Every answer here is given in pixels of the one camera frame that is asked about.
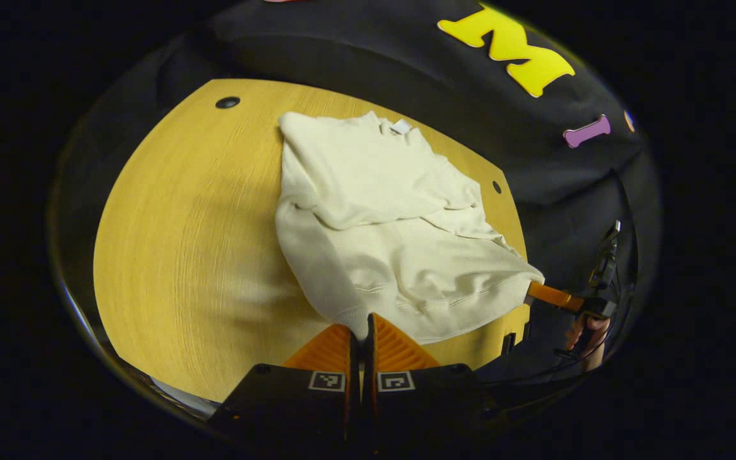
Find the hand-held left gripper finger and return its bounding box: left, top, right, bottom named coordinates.
left=362, top=313, right=509, bottom=448
left=208, top=323, right=360, bottom=448

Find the cream sweatshirt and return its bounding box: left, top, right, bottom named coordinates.
left=275, top=110, right=546, bottom=346

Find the black backdrop cloth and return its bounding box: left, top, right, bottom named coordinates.
left=49, top=0, right=663, bottom=384

